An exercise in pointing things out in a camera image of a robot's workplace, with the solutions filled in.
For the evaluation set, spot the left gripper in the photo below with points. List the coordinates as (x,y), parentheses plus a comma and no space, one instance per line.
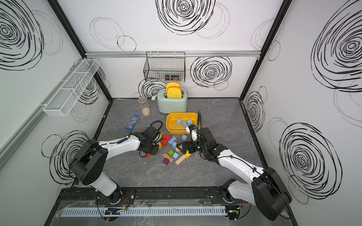
(155,151)

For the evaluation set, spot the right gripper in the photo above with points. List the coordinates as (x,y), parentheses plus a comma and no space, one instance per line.
(185,143)

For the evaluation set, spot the long blue block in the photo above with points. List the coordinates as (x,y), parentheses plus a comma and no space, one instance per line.
(185,124)
(172,140)

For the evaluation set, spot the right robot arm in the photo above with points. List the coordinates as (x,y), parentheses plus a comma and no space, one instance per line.
(261,187)

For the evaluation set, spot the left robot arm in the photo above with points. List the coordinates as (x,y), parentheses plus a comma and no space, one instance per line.
(88,163)

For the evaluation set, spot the red cube centre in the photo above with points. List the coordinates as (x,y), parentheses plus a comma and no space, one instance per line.
(164,143)

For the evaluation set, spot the long red block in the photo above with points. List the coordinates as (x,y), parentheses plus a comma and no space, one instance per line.
(167,137)

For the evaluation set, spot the blue candy bag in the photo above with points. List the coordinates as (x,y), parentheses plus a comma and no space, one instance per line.
(130,125)

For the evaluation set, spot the thin wood plank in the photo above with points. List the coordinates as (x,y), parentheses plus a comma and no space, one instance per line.
(167,156)

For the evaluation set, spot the yellow plastic tub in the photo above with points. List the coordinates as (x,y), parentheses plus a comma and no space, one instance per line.
(176,123)

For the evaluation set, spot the purple cube bottom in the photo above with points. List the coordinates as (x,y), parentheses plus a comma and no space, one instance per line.
(166,161)

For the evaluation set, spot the blue cube beside green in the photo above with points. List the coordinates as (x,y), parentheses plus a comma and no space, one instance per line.
(175,156)

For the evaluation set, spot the long natural wood plank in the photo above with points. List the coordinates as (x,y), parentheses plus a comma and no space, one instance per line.
(180,159)

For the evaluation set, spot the mint green toaster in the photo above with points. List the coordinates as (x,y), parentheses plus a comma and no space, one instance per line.
(172,105)

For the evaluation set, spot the yellow toast slice front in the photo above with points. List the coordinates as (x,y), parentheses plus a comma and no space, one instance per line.
(174,93)

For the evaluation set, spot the yellow toast slice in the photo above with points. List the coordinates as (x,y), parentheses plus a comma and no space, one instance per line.
(172,84)
(174,93)

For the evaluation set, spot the yellow toast slice back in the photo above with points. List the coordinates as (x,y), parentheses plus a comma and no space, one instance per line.
(172,84)

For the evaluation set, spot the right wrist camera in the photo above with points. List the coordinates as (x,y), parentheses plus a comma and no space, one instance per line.
(193,132)

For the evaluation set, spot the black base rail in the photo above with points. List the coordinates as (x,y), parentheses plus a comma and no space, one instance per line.
(126,195)

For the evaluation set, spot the black wire wall basket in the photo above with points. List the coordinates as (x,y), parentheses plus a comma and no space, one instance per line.
(165,66)

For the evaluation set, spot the white wire wall shelf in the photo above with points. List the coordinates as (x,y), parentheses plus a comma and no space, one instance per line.
(79,86)

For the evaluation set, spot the white slotted cable duct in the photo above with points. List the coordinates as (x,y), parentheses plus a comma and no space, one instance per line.
(144,211)

